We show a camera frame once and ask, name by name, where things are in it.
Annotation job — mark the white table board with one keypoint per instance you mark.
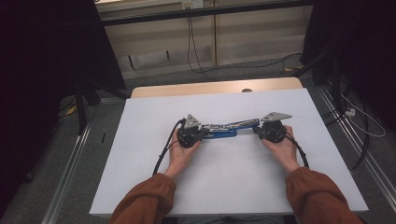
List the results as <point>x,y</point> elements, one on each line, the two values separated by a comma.
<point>230,183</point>

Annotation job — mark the small black floor item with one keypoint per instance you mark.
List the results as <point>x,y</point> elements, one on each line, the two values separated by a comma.
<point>103,137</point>

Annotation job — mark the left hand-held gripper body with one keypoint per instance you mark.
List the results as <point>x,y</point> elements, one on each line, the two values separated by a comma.
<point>188,137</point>

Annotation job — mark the white wall socket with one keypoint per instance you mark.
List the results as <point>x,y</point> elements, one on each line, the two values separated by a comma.
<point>193,3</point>

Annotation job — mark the light wooden table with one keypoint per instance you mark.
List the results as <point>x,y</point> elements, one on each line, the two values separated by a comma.
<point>202,87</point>

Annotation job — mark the person's left hand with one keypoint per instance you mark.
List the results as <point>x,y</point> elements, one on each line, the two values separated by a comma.
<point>180,158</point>

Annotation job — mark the person's right hand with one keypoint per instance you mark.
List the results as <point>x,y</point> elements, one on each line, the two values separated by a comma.
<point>285,152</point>

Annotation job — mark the dark wall ledge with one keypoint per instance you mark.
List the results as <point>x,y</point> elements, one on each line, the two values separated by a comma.
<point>202,12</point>

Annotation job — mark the blue stapler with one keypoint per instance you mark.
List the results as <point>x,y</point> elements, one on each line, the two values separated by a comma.
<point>221,133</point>

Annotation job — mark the white plug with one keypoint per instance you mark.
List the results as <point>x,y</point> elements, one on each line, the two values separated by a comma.
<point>350,112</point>

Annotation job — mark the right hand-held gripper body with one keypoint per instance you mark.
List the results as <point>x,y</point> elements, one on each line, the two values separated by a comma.
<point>274,132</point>

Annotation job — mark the dark table grommet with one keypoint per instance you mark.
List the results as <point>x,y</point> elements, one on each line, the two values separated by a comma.
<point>247,90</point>

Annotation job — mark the aluminium floor rail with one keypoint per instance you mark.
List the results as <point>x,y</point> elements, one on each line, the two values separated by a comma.
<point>367,155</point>
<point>67,174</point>

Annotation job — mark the black metal stand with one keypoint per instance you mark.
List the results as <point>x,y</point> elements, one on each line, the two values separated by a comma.
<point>81,105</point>
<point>334,84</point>

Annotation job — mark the dark curtain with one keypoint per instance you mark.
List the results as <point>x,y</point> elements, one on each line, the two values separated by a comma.
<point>40,62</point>
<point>358,46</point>

